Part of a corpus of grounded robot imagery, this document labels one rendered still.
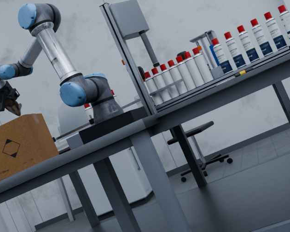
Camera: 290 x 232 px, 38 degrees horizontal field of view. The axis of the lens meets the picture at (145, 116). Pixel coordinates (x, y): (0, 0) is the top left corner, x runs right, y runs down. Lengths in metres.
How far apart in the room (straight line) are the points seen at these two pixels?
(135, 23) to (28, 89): 4.77
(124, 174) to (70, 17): 2.83
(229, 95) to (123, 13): 0.88
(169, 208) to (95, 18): 5.19
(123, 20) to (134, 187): 2.93
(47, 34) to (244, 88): 0.92
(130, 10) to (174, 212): 1.21
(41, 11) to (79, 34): 4.60
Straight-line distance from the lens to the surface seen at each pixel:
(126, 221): 1.95
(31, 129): 2.33
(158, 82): 2.40
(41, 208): 7.19
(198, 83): 2.35
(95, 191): 5.12
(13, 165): 2.39
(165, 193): 1.60
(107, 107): 2.00
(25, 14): 2.06
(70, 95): 1.92
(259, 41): 2.31
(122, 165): 4.94
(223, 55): 2.33
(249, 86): 1.72
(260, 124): 6.13
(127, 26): 2.33
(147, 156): 1.59
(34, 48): 2.28
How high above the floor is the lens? 0.79
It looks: 2 degrees up
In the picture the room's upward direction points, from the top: 24 degrees counter-clockwise
